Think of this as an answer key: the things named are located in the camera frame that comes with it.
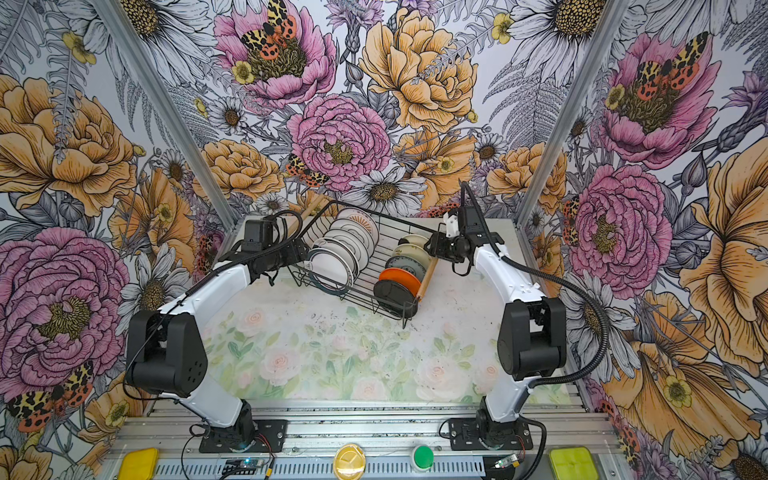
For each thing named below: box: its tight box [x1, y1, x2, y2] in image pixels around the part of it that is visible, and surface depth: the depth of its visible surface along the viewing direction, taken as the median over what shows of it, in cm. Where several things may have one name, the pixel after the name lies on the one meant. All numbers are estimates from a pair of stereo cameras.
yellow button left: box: [118, 448, 159, 480], surface depth 71 cm
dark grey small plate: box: [385, 255, 427, 284], surface depth 97 cm
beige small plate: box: [392, 243, 431, 273], surface depth 99 cm
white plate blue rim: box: [307, 248, 352, 294], surface depth 94 cm
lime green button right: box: [550, 446, 599, 480], surface depth 71 cm
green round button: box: [414, 445, 435, 469], surface depth 65 cm
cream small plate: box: [402, 234, 429, 247], surface depth 104 cm
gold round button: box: [334, 444, 366, 480], surface depth 71 cm
